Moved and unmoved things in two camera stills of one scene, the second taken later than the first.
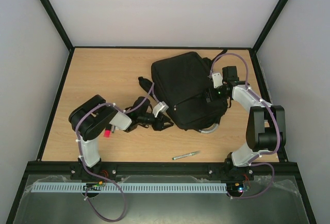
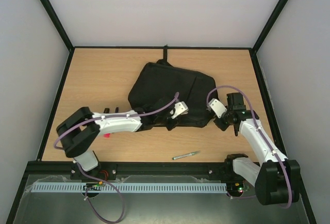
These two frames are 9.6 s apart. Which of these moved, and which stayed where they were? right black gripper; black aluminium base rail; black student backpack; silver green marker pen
Moved: black student backpack; right black gripper
Stayed: black aluminium base rail; silver green marker pen
